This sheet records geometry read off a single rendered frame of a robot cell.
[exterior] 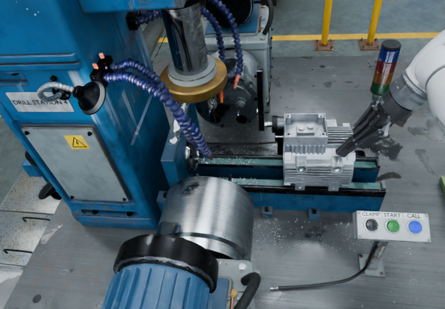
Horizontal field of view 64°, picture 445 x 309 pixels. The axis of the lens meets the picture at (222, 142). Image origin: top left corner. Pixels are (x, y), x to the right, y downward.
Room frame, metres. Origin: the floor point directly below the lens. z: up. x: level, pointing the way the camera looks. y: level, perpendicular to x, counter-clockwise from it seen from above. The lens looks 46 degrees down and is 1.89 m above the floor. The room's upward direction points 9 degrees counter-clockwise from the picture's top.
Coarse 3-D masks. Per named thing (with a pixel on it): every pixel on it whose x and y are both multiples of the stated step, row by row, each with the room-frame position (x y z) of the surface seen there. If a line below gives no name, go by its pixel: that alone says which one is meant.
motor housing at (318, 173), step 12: (336, 132) 0.72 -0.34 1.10; (348, 132) 0.71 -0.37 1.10; (336, 144) 0.68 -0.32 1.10; (312, 156) 0.67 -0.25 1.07; (324, 156) 0.67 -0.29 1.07; (288, 168) 0.66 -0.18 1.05; (312, 168) 0.64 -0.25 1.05; (324, 168) 0.64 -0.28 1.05; (348, 168) 0.62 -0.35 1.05; (288, 180) 0.66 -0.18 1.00; (300, 180) 0.65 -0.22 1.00; (312, 180) 0.64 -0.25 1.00; (324, 180) 0.63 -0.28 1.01; (336, 180) 0.62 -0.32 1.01; (348, 180) 0.62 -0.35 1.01
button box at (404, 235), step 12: (360, 216) 0.45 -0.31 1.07; (372, 216) 0.45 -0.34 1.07; (384, 216) 0.44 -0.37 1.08; (396, 216) 0.44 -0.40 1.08; (408, 216) 0.43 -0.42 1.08; (420, 216) 0.43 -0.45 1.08; (360, 228) 0.43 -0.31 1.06; (384, 228) 0.42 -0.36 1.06; (408, 228) 0.41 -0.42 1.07; (372, 240) 0.41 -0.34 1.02; (384, 240) 0.40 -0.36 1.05; (396, 240) 0.39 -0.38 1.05; (408, 240) 0.38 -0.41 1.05; (420, 240) 0.38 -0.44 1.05
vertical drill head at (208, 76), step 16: (176, 16) 0.76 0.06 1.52; (192, 16) 0.77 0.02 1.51; (176, 32) 0.76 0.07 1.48; (192, 32) 0.76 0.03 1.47; (176, 48) 0.77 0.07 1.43; (192, 48) 0.76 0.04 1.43; (176, 64) 0.78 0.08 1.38; (192, 64) 0.76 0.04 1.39; (208, 64) 0.79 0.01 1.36; (176, 80) 0.75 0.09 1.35; (192, 80) 0.74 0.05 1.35; (208, 80) 0.75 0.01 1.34; (224, 80) 0.76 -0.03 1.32; (176, 96) 0.73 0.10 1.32; (192, 96) 0.72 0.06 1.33; (208, 96) 0.72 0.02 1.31
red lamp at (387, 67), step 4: (380, 60) 0.96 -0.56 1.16; (376, 64) 0.98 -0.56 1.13; (380, 64) 0.95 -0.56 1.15; (384, 64) 0.94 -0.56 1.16; (388, 64) 0.94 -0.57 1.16; (392, 64) 0.93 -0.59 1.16; (376, 68) 0.97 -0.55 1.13; (380, 68) 0.95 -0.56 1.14; (384, 68) 0.94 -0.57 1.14; (388, 68) 0.94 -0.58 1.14; (392, 68) 0.94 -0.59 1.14; (380, 72) 0.95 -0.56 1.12; (384, 72) 0.94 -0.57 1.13; (388, 72) 0.93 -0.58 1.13; (392, 72) 0.94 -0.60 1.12
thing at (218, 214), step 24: (168, 192) 0.59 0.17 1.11; (192, 192) 0.54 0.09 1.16; (216, 192) 0.53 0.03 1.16; (240, 192) 0.55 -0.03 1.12; (168, 216) 0.50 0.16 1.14; (192, 216) 0.47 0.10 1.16; (216, 216) 0.47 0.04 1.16; (240, 216) 0.48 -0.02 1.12; (192, 240) 0.42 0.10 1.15; (216, 240) 0.41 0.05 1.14; (240, 240) 0.42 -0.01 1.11
